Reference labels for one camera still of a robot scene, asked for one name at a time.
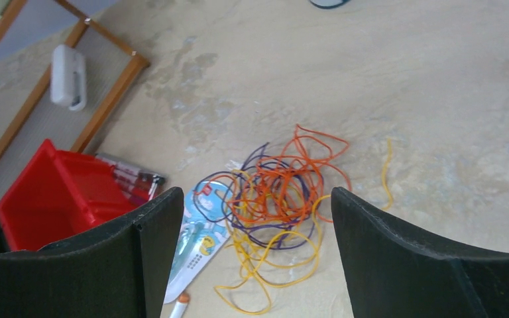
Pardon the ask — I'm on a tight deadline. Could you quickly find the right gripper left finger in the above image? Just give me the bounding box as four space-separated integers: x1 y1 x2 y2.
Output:
0 187 184 317

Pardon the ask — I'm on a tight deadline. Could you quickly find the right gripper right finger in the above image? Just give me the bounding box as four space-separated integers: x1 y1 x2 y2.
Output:
331 187 509 317

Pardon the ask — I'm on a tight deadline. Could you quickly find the white orange pen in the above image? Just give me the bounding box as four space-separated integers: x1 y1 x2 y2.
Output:
169 291 190 318

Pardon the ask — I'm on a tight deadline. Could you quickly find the dark red foil packet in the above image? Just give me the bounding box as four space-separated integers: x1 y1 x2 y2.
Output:
95 152 166 206

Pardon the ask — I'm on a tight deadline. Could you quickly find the blue toothbrush blister pack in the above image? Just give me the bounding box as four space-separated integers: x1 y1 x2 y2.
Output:
164 181 231 304

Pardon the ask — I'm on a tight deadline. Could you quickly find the red plastic bin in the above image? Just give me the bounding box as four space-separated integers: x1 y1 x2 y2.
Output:
0 139 135 251

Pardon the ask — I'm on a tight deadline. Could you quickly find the wooden shelf rack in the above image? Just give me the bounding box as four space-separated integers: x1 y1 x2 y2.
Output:
0 0 151 196

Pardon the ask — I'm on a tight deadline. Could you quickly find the white stapler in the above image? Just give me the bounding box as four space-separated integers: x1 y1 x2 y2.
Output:
50 44 87 111

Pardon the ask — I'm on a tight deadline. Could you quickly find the blue lidded jar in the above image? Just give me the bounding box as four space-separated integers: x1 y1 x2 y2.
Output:
310 0 350 9

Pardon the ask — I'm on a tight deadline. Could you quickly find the purple cable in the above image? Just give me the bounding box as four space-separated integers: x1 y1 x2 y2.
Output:
193 142 325 250

